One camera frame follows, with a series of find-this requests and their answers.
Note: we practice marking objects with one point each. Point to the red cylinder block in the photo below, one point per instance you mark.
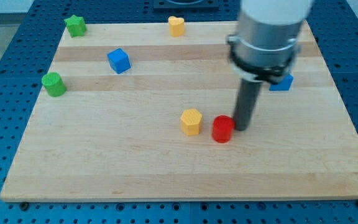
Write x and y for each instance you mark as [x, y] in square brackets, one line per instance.
[223, 127]

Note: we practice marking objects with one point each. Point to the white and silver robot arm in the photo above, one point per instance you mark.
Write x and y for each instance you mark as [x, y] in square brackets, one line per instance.
[265, 43]

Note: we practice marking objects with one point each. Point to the yellow hexagon block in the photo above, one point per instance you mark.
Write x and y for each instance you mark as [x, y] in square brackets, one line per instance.
[191, 122]

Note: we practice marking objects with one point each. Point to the wooden board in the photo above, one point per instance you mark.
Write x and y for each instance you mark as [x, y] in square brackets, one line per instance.
[117, 138]

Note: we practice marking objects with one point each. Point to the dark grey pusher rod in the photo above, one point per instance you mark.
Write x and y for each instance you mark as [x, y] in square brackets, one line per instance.
[245, 104]

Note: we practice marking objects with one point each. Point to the blue cube block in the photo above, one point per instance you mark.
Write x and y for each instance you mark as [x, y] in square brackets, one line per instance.
[119, 61]

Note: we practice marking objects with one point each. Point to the yellow heart block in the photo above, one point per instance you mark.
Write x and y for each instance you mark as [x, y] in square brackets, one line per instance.
[176, 26]

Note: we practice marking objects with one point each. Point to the blue pentagon block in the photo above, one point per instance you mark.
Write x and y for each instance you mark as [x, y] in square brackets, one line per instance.
[284, 85]

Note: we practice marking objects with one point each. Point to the green cylinder block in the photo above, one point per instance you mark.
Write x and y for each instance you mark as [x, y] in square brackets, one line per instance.
[53, 84]

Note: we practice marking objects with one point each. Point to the green star block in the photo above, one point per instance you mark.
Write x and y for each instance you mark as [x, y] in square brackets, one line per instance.
[75, 25]

